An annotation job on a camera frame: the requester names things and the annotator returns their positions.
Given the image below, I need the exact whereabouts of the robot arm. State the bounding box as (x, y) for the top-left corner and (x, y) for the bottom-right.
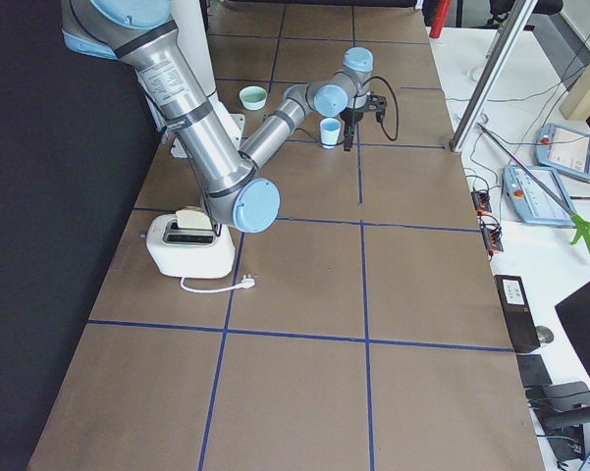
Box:
(61, 0), (374, 233)

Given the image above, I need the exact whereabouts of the teach pendant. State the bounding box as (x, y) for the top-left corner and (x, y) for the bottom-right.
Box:
(502, 165), (575, 228)
(535, 123), (590, 182)

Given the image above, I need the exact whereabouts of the aluminium frame post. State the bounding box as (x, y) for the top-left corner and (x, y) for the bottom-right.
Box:
(450, 0), (538, 152)

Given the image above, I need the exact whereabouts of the black orange connector block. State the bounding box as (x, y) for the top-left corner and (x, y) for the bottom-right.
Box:
(478, 214), (504, 257)
(471, 189), (492, 216)

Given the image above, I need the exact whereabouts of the white toaster plug cable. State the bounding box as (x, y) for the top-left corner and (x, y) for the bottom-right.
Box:
(179, 272), (258, 294)

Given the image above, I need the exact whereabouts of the teach pendant far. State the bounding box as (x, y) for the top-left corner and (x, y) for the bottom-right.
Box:
(535, 123), (590, 182)

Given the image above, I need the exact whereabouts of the black orange connector block near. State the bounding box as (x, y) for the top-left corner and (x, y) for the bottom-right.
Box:
(478, 214), (504, 257)

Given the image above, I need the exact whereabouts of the light blue cup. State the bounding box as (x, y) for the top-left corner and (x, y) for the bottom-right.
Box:
(320, 141), (338, 149)
(319, 118), (342, 142)

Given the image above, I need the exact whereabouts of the blue tape strip middle row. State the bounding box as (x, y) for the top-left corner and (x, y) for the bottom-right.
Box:
(350, 6), (377, 471)

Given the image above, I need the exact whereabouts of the black box with label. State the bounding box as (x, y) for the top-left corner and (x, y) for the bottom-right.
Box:
(494, 275), (540, 353)

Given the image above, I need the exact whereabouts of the blue tape strip right side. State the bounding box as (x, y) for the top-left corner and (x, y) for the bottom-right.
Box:
(276, 216), (480, 234)

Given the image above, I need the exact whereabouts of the teach pendant near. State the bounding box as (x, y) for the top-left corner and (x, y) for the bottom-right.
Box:
(502, 165), (575, 228)

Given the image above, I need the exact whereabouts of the green bowl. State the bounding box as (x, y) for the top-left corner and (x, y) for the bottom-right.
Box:
(239, 85), (268, 111)

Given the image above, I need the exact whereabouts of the red cylinder far edge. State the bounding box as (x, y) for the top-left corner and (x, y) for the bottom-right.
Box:
(429, 0), (452, 39)

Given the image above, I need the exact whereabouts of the black orange connector block far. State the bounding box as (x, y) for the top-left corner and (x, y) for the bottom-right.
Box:
(471, 189), (492, 216)

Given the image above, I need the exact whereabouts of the toast slice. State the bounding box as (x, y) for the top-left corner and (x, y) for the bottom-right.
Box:
(175, 206), (213, 231)

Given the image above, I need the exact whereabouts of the arm gripper cable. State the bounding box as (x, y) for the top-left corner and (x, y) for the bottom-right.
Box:
(294, 75), (400, 142)

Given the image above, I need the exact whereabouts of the cream toaster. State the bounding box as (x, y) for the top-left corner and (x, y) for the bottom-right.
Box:
(146, 214), (236, 279)

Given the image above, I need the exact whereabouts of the metal stand with green clip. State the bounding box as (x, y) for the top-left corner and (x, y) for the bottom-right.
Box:
(479, 125), (590, 255)

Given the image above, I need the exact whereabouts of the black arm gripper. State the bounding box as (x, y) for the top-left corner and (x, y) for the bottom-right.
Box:
(340, 94), (387, 151)

